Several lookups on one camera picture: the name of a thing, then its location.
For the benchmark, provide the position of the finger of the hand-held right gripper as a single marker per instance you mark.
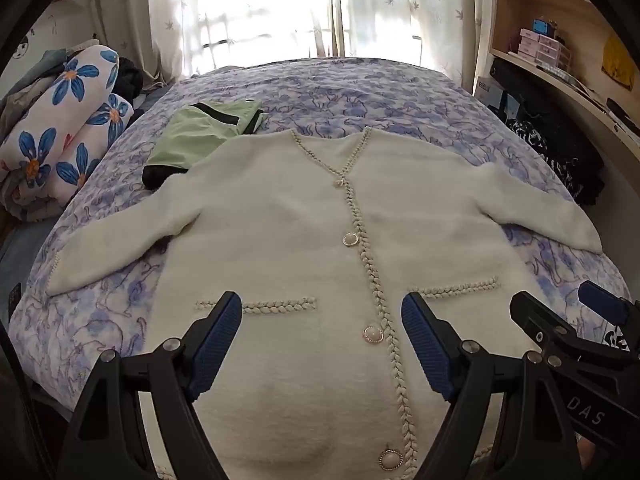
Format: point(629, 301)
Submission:
point(602, 301)
point(530, 312)

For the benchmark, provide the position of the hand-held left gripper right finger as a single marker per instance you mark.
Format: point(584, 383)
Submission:
point(425, 340)

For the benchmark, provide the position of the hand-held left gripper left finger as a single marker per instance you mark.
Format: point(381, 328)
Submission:
point(217, 345)

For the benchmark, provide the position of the white fuzzy cardigan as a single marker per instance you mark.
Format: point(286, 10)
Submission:
point(280, 240)

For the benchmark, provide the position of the dark clothes pile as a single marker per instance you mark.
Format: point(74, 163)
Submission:
point(131, 80)

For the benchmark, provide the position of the grey clothes pile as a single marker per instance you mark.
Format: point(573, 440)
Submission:
point(30, 80)

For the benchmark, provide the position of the white garment with black lettering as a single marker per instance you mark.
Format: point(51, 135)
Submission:
point(616, 336)

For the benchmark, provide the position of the black cloth with white print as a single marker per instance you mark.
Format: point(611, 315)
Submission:
point(560, 155)

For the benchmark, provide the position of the folded green garment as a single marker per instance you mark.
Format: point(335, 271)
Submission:
point(195, 135)

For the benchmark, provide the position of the grey-blue mattress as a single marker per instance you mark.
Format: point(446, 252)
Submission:
point(20, 255)

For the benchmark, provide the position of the blue and white box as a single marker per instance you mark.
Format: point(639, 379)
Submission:
point(492, 95)

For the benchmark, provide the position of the yellow cloth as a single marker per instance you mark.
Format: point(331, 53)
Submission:
point(617, 62)

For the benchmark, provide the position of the purple floral bed sheet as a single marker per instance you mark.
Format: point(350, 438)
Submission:
point(380, 100)

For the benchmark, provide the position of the pink storage drawer boxes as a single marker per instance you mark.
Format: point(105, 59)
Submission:
point(542, 50)

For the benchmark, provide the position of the blue flower print blanket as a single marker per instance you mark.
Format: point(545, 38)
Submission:
point(75, 110)

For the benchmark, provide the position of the small blue box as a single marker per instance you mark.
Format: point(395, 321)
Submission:
point(542, 26)

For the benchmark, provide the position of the wooden shelf unit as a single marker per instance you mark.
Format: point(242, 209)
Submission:
point(580, 15)

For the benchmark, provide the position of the white sheer leaf-print curtain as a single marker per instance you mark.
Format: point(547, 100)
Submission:
point(400, 5)
point(240, 15)

